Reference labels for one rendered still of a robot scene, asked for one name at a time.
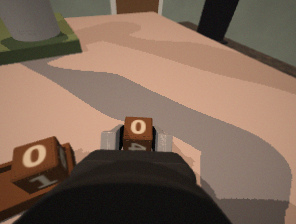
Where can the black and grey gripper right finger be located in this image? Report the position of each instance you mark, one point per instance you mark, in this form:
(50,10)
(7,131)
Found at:
(162,142)

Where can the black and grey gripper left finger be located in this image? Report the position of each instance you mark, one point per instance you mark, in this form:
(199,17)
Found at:
(112,140)

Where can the brown number cube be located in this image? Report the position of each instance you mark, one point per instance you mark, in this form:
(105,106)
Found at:
(138,134)
(38,165)

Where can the brown rectangular tray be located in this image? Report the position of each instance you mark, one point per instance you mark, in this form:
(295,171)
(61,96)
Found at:
(14,200)

